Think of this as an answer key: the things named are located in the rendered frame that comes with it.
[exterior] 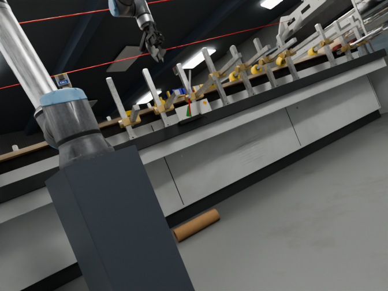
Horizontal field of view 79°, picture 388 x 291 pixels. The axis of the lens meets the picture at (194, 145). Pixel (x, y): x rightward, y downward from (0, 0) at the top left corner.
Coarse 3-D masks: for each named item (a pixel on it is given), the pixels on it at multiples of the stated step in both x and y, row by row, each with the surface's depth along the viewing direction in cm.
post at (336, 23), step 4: (336, 24) 230; (336, 28) 231; (340, 28) 230; (340, 36) 231; (344, 36) 230; (340, 40) 232; (344, 40) 229; (344, 44) 230; (348, 52) 229; (348, 56) 230; (352, 56) 230
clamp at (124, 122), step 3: (138, 114) 154; (129, 117) 152; (138, 117) 154; (123, 120) 151; (126, 120) 151; (129, 120) 152; (138, 120) 154; (120, 123) 150; (123, 123) 151; (126, 123) 151; (129, 123) 152; (132, 123) 152; (135, 123) 155; (120, 126) 153; (123, 126) 152
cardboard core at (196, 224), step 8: (200, 216) 150; (208, 216) 149; (216, 216) 150; (184, 224) 146; (192, 224) 145; (200, 224) 146; (208, 224) 148; (176, 232) 141; (184, 232) 142; (192, 232) 144
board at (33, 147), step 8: (312, 56) 235; (320, 56) 244; (296, 64) 233; (264, 72) 213; (240, 80) 203; (208, 88) 192; (216, 88) 195; (184, 96) 185; (176, 104) 188; (144, 112) 173; (112, 120) 165; (120, 120) 166; (40, 144) 149; (48, 144) 150; (16, 152) 144; (24, 152) 146; (0, 160) 141
